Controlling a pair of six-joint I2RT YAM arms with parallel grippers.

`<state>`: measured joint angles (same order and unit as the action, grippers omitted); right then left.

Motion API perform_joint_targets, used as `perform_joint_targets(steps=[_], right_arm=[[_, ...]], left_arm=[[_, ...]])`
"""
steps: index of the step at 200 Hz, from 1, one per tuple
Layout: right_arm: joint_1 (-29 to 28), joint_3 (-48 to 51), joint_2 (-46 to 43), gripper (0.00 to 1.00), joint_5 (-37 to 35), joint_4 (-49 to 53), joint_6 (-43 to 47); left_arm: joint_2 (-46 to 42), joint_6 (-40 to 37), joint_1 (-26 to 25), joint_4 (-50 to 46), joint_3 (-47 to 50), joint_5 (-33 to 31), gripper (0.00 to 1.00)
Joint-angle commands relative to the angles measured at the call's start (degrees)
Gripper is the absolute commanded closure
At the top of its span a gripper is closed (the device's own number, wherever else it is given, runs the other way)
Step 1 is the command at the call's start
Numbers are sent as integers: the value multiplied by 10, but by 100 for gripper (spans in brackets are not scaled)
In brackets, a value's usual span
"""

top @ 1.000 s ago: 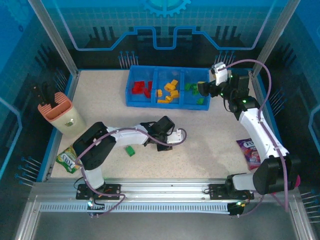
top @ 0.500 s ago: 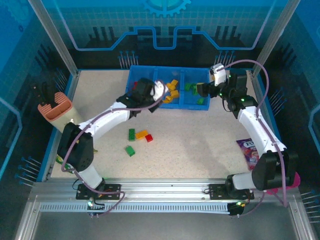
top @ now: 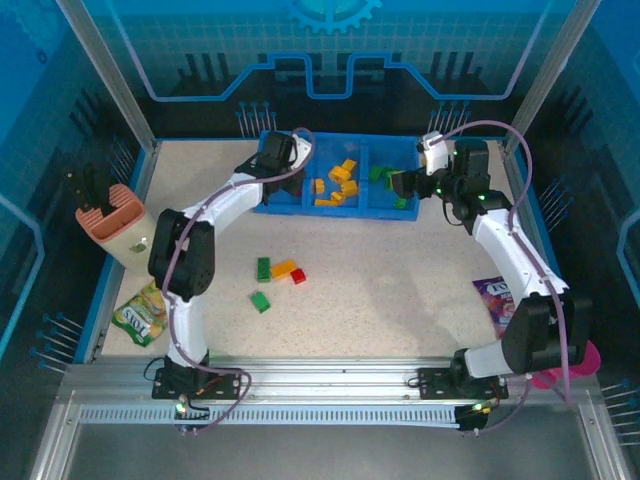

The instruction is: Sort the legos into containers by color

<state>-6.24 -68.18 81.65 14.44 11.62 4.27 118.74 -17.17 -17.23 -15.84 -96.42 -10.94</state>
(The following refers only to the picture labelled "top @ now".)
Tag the green lego brick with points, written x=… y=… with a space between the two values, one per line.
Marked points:
x=263 y=269
x=374 y=174
x=387 y=176
x=400 y=203
x=260 y=301

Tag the yellow hollow lego piece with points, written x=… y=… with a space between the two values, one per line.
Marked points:
x=332 y=200

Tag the orange lego brick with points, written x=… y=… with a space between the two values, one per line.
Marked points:
x=338 y=173

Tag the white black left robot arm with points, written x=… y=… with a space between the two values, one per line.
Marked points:
x=225 y=205

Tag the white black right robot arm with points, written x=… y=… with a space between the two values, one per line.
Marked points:
x=505 y=250

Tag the blue three-compartment plastic bin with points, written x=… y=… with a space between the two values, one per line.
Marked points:
x=325 y=150

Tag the long yellow lego brick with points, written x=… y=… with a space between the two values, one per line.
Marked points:
x=283 y=269

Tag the small red lego brick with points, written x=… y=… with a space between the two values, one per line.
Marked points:
x=298 y=275

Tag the purple snack bag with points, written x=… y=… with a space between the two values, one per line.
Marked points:
x=495 y=300

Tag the pink beige knife holder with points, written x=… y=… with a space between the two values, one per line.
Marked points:
x=125 y=230

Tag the green yellow snack bag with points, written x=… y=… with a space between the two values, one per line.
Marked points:
x=140 y=315

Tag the pink plastic cup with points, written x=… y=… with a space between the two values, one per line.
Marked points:
x=585 y=365

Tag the grey metal sheet shelf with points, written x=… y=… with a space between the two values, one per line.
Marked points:
x=325 y=455

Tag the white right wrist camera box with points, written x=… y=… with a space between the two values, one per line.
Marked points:
x=434 y=155

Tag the aluminium frame post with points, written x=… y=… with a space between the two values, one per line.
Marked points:
x=112 y=75
x=547 y=75

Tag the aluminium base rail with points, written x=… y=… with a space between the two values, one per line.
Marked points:
x=325 y=380

